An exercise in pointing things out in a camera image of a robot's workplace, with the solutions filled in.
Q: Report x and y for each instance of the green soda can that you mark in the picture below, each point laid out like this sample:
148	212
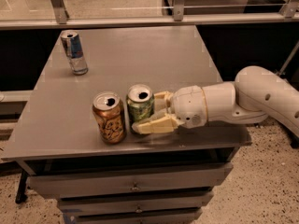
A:
140	103

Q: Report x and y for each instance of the grey metal railing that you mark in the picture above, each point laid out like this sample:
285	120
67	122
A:
42	14

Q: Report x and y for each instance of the orange soda can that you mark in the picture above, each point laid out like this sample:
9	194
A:
108	111

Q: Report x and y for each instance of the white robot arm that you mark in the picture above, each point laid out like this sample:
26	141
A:
254	95

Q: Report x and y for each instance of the grey drawer cabinet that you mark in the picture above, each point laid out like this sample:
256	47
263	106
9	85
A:
57	133

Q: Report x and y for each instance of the middle grey drawer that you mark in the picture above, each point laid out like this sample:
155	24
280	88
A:
136	203

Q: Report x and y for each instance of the blue silver energy drink can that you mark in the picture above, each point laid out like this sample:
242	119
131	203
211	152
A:
74	52

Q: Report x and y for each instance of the bottom grey drawer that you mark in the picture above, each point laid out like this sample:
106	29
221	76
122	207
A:
172	216

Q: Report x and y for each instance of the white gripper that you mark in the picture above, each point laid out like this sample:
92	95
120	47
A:
188	105

